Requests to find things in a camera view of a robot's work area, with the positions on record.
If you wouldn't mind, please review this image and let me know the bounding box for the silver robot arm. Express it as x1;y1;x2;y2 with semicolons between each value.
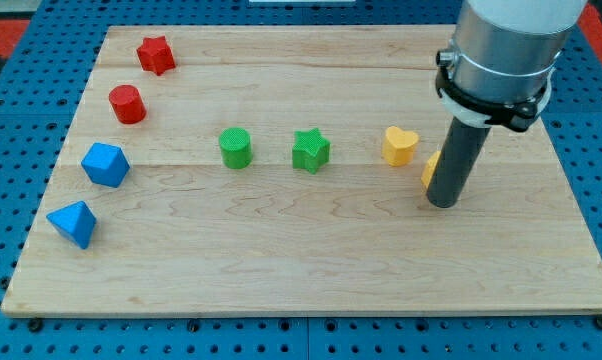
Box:
436;0;586;132

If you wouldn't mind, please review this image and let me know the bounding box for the yellow hexagon block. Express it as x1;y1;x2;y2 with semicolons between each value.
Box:
421;151;440;189

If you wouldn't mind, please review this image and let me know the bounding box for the green star block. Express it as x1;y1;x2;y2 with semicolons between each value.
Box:
292;128;331;174

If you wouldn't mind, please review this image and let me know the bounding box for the red star block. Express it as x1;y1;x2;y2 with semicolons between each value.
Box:
136;36;176;76

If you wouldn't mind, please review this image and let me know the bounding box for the black clamp ring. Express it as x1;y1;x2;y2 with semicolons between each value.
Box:
434;47;553;134

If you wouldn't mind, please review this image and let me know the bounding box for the red cylinder block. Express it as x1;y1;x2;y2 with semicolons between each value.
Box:
108;84;147;125

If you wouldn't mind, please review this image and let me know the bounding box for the light wooden board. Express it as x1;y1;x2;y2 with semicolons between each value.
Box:
2;25;602;318

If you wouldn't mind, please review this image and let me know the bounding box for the green cylinder block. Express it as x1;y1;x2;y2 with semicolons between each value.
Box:
218;127;252;169

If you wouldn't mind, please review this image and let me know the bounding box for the blue cube block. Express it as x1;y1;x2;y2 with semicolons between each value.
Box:
81;142;130;188

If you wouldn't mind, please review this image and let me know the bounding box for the yellow heart block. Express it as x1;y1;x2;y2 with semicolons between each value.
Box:
382;126;420;167

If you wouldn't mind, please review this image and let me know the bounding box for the blue triangular block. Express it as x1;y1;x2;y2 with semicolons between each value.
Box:
46;201;97;250

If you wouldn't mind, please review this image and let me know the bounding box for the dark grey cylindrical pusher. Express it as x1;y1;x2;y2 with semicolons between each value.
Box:
426;118;490;208

